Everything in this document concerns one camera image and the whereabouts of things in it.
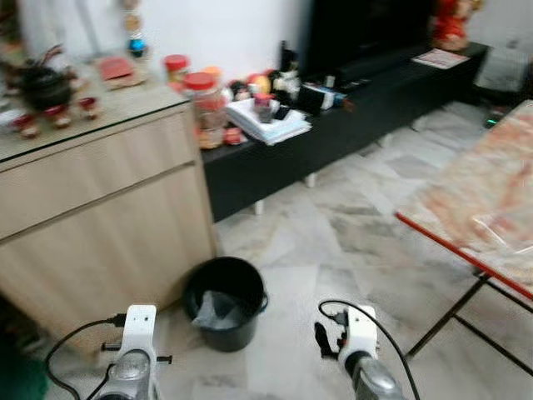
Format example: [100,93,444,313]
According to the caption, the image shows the small clear jar red lid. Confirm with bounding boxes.
[162,54,192,92]

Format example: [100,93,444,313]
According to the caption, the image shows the black round rubbish bin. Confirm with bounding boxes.
[182,257,270,353]

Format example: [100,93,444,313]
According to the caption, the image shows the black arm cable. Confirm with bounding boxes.
[318,299,422,400]
[43,313,127,400]

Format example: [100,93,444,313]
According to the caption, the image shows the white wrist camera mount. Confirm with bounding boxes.
[117,304,159,359]
[337,304,381,359]

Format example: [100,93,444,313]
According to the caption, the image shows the clear bubble wrap piece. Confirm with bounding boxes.
[193,290,243,329]

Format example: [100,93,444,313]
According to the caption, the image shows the red box on stand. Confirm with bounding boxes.
[95,55,148,91]

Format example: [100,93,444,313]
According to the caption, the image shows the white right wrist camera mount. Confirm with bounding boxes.
[337,304,381,359]

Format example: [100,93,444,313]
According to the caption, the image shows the white paper stack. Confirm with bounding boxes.
[224,97,311,148]

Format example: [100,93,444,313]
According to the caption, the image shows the long black TV bench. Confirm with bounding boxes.
[203,42,490,223]

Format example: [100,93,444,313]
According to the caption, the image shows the white appliance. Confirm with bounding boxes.
[474,46,533,94]

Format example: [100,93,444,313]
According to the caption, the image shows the white printed paper card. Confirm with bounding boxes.
[411,48,470,70]

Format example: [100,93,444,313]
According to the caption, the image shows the black decorated pot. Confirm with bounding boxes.
[10,46,82,114]

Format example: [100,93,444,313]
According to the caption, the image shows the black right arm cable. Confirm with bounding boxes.
[318,299,422,400]

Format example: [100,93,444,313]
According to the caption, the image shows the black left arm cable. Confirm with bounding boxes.
[43,313,127,400]

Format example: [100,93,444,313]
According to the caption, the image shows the light wooden drawer cabinet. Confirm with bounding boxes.
[0,83,220,351]

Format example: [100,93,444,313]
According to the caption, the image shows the black flat television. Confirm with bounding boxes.
[303,0,444,81]

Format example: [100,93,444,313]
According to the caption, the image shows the white black toy figure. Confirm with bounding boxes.
[274,42,303,103]

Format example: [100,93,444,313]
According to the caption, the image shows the large clear jar red lid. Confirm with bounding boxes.
[182,72,228,150]

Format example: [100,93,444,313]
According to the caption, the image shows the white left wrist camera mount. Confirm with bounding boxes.
[117,304,159,359]

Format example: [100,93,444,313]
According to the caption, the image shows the red decorative figurine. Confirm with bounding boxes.
[430,0,481,52]

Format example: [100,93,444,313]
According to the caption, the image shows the hanging ornament blue ball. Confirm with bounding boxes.
[120,0,152,61]

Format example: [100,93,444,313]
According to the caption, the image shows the marble pattern folding table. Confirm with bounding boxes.
[395,100,533,378]

